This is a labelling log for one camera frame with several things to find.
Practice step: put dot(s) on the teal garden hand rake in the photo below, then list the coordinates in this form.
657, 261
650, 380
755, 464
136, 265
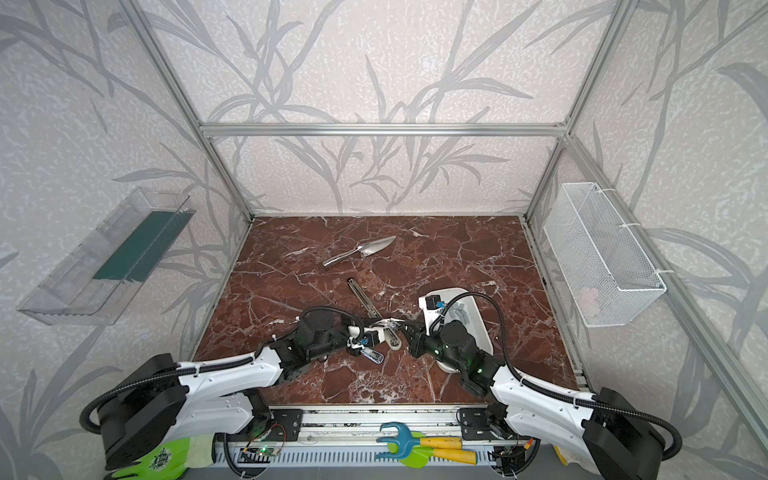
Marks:
405, 441

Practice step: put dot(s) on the green work glove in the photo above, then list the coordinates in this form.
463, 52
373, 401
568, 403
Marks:
171, 460

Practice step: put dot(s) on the green garden hand shovel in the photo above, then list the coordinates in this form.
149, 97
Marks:
420, 456

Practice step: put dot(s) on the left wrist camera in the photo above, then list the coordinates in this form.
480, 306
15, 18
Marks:
366, 337

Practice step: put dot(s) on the silver metal trowel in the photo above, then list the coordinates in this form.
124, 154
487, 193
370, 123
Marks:
365, 250

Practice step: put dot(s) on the pink object in basket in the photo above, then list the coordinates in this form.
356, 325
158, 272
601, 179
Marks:
588, 302

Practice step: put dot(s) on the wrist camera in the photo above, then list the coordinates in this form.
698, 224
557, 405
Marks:
366, 337
433, 303

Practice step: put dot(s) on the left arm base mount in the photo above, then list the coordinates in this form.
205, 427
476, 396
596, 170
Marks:
278, 425

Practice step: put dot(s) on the aluminium frame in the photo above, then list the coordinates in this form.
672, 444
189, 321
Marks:
748, 401

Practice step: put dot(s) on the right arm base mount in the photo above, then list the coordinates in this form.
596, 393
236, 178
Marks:
478, 424

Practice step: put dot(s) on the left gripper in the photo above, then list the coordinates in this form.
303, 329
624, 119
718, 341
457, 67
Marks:
351, 339

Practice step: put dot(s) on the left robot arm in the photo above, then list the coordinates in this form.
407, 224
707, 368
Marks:
164, 400

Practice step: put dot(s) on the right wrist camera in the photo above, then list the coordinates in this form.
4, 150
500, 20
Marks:
433, 303

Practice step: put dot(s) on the green circuit board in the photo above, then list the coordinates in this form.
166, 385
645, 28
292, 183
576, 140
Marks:
261, 452

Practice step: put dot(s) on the clear plastic wall shelf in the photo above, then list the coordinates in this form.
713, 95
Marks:
95, 283

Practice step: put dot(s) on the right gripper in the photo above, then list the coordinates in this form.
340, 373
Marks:
413, 339

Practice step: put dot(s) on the white wire mesh basket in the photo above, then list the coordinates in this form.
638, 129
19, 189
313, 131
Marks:
595, 247

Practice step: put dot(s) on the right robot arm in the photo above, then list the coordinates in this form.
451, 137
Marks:
602, 430

